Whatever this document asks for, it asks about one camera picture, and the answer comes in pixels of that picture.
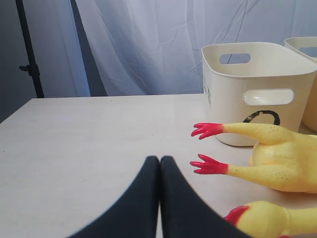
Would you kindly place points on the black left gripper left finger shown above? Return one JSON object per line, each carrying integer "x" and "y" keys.
{"x": 135, "y": 213}

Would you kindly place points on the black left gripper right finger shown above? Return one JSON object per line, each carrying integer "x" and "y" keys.
{"x": 183, "y": 213}

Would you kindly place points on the whole yellow rubber chicken front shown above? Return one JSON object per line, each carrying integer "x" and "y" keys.
{"x": 262, "y": 219}

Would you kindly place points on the whole yellow rubber chicken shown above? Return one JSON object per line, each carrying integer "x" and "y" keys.
{"x": 262, "y": 219}
{"x": 281, "y": 159}

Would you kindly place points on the whole yellow rubber chicken rear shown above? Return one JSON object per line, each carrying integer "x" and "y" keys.
{"x": 281, "y": 159}

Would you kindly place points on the cream bin marked O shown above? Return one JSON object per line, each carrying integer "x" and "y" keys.
{"x": 256, "y": 82}

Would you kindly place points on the black light stand pole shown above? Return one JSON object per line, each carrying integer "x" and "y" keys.
{"x": 31, "y": 67}

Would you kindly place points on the cream bin marked X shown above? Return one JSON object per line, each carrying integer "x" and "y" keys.
{"x": 300, "y": 46}

